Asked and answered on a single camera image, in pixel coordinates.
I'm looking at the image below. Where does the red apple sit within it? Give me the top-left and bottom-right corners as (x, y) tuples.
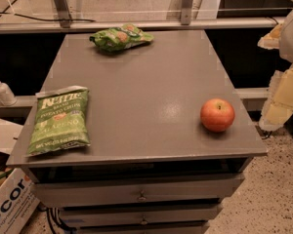
(200, 98), (235, 133)

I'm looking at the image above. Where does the black cable behind glass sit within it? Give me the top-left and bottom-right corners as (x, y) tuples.
(0, 0), (97, 23)

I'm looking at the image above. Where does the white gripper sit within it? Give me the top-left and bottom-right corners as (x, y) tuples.
(258, 10), (293, 132)

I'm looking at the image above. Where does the white printed cardboard box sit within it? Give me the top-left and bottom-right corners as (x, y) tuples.
(0, 118), (41, 234)

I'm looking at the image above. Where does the white pump sanitizer bottle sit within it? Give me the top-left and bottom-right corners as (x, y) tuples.
(0, 81), (17, 106)

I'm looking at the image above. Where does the black cable on floor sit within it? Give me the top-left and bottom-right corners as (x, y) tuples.
(38, 205), (76, 234)

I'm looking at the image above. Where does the green Kettle jalapeno chip bag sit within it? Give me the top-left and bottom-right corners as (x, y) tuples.
(26, 86), (90, 156)

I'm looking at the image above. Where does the green rice chip bag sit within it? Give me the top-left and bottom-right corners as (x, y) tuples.
(89, 23), (154, 53)

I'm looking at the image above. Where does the grey drawer cabinet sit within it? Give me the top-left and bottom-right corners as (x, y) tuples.
(9, 30), (266, 234)

